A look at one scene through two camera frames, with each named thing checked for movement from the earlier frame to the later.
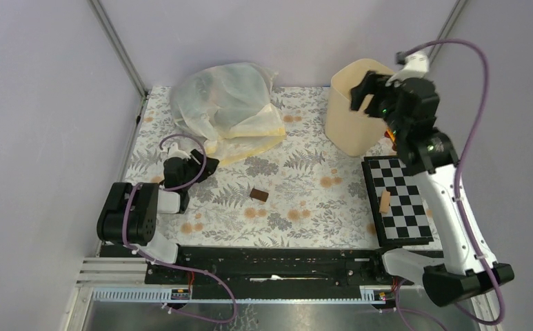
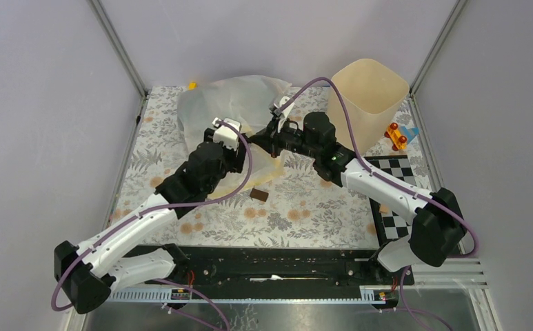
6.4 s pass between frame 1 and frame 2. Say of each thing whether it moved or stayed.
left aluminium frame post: stayed
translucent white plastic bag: moved
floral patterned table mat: stayed
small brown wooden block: stayed
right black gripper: moved
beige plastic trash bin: stayed
